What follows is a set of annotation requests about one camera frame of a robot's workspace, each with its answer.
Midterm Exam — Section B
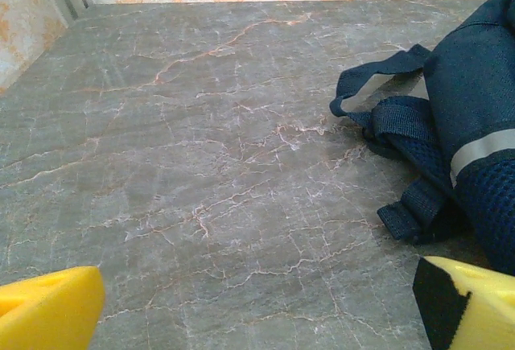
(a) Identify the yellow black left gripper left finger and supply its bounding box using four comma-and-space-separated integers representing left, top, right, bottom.
0, 266, 106, 350

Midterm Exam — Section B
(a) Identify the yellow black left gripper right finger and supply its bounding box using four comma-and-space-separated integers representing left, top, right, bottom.
413, 256, 515, 350

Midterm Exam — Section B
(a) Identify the navy blue student backpack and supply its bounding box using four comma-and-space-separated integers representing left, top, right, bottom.
328, 0, 515, 277

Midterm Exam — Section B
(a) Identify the aluminium table edge rail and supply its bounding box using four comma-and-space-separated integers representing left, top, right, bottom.
86, 0, 490, 6

